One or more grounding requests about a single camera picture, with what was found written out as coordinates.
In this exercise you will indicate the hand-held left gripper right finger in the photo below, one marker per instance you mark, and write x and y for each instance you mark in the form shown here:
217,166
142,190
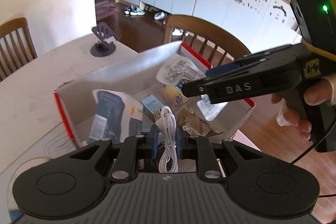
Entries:
179,144

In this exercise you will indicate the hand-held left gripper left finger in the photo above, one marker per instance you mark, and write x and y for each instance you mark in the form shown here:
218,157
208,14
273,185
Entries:
153,144

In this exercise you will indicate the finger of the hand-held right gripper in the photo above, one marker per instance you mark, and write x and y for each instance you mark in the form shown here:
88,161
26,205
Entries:
220,70
199,88

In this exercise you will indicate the white printed sachet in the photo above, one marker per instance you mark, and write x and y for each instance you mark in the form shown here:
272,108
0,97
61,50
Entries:
178,69
210,111

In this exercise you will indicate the brown snack bag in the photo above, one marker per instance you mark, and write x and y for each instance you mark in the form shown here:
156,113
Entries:
197,124

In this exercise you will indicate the bread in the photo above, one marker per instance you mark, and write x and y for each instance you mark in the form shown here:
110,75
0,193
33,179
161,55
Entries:
173,94

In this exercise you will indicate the light blue small carton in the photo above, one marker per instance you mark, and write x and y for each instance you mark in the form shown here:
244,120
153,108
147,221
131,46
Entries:
151,106

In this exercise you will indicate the white navy tissue pack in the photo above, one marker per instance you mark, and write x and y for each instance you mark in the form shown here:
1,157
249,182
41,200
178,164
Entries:
110,111

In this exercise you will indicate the red cardboard box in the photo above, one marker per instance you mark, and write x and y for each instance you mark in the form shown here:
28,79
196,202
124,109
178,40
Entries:
118,74

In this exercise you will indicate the white oval table desktop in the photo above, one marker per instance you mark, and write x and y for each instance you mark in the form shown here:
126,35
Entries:
39,87

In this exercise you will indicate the person's right hand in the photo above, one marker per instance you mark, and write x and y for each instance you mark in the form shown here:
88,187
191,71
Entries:
323,92

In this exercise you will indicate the wooden curved-back chair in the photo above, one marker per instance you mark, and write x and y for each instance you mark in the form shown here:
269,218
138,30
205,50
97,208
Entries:
199,23

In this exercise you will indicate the white shoe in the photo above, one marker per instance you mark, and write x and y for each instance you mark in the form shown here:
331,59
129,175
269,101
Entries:
160,15
178,31

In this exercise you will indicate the grey sneakers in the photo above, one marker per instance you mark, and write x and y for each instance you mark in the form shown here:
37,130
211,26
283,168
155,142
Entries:
134,10

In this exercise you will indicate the grey phone stand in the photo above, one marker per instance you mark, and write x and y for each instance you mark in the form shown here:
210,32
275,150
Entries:
103,40

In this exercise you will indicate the patterned doormat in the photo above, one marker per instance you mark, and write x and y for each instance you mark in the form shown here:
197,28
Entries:
107,10

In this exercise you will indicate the wooden slat-back chair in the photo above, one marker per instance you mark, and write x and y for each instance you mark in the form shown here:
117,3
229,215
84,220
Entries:
15,40

